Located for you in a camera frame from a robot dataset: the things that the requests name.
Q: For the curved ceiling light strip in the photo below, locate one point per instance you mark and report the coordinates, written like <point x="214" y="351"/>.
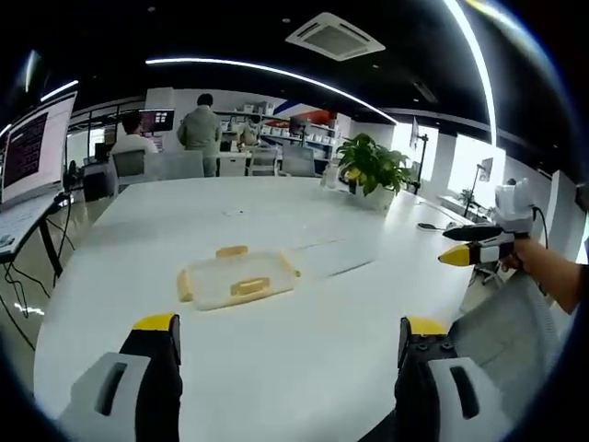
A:
<point x="285" y="78"/>

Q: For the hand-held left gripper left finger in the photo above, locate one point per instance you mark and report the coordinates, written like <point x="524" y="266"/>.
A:
<point x="115" y="396"/>

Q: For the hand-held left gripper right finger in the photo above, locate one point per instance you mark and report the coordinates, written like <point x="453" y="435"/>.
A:
<point x="442" y="396"/>

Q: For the yellow black tool on stand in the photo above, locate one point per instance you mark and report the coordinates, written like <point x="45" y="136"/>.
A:
<point x="352" y="177"/>

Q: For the white side desk black legs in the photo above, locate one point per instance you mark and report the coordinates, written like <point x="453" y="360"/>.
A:
<point x="27" y="216"/>

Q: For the flat black object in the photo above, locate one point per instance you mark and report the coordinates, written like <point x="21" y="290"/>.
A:
<point x="428" y="226"/>

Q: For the ceiling air conditioner vent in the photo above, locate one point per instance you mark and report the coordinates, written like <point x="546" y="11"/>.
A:
<point x="335" y="36"/>

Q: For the dark wall screen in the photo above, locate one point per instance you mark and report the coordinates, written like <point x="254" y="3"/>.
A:
<point x="158" y="120"/>

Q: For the grey mesh office chair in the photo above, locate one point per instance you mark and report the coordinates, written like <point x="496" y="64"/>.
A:
<point x="506" y="331"/>

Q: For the white storage shelves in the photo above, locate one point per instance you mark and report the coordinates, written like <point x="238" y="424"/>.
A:
<point x="317" y="133"/>

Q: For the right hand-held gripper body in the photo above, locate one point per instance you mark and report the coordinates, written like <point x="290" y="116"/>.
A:
<point x="515" y="207"/>

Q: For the clear plastic box yellow buckles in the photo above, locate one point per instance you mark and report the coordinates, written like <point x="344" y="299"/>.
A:
<point x="239" y="287"/>

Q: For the clear plastic bottle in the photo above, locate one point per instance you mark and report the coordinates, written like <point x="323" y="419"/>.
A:
<point x="330" y="177"/>

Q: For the long ceiling light strip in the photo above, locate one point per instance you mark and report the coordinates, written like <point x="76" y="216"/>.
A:
<point x="481" y="78"/>

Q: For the black tripod stand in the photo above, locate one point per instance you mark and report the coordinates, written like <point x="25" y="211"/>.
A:
<point x="423" y="161"/>

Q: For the small black monitor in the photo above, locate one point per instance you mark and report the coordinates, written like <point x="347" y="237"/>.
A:
<point x="298" y="125"/>

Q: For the short ceiling light strip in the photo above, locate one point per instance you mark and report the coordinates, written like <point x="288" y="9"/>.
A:
<point x="59" y="90"/>

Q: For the green potted plant white pot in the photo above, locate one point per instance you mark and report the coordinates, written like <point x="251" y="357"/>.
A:
<point x="375" y="166"/>

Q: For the large computer monitor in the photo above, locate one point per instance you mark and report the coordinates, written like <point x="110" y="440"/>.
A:
<point x="39" y="147"/>

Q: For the person's right hand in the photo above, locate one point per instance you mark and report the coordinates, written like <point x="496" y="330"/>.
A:
<point x="522" y="260"/>

